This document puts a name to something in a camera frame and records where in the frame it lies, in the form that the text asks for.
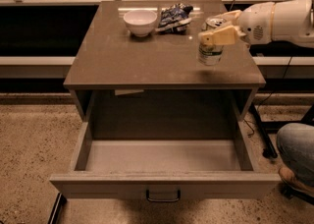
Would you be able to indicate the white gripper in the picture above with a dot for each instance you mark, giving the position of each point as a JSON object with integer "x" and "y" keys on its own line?
{"x": 255, "y": 23}

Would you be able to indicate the green silver 7up can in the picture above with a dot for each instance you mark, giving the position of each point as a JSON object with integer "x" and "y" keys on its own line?
{"x": 211, "y": 55}

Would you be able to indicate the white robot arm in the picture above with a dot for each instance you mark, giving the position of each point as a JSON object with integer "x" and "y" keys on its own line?
{"x": 292, "y": 21}

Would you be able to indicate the brown counter cabinet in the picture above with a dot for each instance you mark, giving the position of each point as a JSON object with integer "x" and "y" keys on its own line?
{"x": 110, "y": 58}

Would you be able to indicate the open grey top drawer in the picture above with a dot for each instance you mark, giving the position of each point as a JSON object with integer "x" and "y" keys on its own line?
{"x": 163, "y": 140}

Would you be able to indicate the blue crumpled chip bag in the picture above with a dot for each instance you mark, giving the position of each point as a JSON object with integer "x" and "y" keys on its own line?
{"x": 175, "y": 19}

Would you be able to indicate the white ceramic bowl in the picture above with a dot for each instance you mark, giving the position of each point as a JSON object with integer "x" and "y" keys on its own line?
{"x": 140, "y": 22}

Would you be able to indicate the black stand leg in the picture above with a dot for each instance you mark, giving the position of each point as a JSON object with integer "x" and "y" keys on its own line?
{"x": 269, "y": 150}

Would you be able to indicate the person leg in jeans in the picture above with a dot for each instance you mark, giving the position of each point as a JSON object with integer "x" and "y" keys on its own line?
{"x": 295, "y": 143}

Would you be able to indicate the brown shoe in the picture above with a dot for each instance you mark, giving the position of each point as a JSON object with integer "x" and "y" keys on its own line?
{"x": 290, "y": 179}

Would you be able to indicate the black drawer handle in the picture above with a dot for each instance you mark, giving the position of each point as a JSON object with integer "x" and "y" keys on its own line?
{"x": 163, "y": 197}

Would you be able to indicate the black floor frame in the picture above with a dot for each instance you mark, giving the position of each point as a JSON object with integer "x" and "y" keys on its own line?
{"x": 59, "y": 203}

